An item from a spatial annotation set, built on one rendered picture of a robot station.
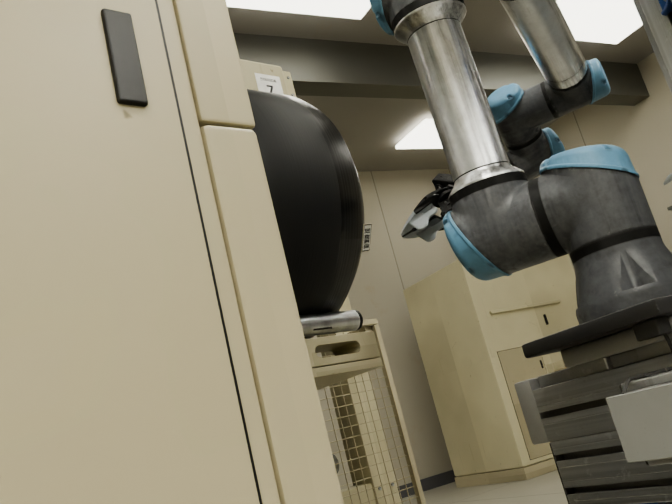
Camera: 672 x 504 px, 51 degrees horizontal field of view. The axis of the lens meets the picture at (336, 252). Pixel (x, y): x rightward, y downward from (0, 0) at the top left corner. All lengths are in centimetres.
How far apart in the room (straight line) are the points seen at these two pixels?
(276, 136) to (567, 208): 65
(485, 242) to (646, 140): 722
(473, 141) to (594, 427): 42
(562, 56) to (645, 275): 50
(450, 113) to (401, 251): 733
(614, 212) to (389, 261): 730
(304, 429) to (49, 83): 28
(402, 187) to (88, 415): 839
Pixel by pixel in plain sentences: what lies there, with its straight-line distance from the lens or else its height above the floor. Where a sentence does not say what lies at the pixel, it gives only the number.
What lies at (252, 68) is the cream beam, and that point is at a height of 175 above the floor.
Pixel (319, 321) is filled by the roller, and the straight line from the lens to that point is 148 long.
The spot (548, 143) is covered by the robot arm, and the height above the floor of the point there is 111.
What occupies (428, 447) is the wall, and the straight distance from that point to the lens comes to 793.
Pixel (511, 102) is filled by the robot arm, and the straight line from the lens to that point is 142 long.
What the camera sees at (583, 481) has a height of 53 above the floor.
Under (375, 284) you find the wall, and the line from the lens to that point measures 802.
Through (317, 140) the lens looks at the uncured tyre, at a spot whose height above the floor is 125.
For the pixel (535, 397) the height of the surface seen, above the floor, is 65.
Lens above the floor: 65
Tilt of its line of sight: 15 degrees up
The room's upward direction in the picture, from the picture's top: 14 degrees counter-clockwise
